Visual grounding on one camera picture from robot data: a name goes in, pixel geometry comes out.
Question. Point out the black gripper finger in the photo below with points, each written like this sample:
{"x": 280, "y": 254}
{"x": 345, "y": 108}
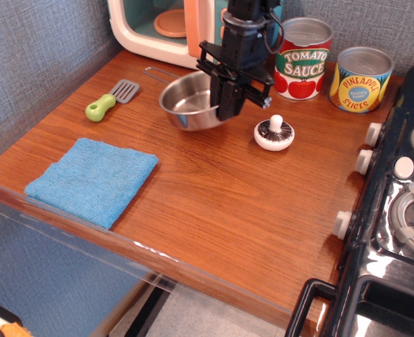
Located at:
{"x": 230, "y": 100}
{"x": 215, "y": 88}

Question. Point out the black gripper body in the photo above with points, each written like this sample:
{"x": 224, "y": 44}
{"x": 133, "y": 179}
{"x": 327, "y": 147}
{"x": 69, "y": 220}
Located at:
{"x": 245, "y": 46}

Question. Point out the stainless steel pot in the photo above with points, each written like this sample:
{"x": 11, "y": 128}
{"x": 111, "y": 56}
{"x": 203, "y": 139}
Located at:
{"x": 186, "y": 100}

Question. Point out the teal toy microwave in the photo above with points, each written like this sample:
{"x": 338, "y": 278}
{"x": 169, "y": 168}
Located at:
{"x": 132, "y": 23}

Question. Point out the orange microwave turntable plate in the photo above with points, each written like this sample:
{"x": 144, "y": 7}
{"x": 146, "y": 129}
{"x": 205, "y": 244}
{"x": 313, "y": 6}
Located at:
{"x": 171, "y": 23}

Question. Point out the toy mushroom slice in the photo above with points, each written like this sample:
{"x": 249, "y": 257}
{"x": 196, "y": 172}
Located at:
{"x": 274, "y": 134}

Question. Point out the tomato sauce can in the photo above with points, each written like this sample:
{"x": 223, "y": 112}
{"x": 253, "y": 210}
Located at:
{"x": 301, "y": 62}

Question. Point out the pineapple slices can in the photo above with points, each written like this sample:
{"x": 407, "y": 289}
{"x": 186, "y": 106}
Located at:
{"x": 360, "y": 79}

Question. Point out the white stove knob middle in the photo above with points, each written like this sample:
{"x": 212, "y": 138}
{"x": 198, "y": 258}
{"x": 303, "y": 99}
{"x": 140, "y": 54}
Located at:
{"x": 363, "y": 161}

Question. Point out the white stove knob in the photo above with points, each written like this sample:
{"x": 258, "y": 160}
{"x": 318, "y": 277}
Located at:
{"x": 373, "y": 133}
{"x": 341, "y": 224}
{"x": 363, "y": 161}

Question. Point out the white stove knob top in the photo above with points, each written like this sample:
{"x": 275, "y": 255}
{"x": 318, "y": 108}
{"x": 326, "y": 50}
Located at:
{"x": 373, "y": 133}

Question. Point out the blue folded cloth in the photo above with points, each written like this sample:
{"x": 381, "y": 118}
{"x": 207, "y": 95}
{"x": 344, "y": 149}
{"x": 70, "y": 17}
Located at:
{"x": 93, "y": 181}

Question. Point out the white stove knob bottom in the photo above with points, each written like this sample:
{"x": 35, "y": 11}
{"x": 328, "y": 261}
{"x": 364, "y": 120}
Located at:
{"x": 341, "y": 224}

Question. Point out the white round stove button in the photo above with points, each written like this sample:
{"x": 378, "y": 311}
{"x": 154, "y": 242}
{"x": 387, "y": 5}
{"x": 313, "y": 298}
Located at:
{"x": 403, "y": 168}

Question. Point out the black toy stove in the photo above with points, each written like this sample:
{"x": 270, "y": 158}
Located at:
{"x": 376, "y": 284}

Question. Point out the clear acrylic table guard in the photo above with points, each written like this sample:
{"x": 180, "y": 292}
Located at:
{"x": 62, "y": 277}

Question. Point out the orange plush object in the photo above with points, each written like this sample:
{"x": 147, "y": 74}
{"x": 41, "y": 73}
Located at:
{"x": 14, "y": 330}

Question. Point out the green handled grey spatula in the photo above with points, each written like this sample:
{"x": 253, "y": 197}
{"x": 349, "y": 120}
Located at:
{"x": 122, "y": 92}

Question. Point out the black oven door handle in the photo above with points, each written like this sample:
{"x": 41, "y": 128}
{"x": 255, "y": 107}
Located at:
{"x": 313, "y": 288}

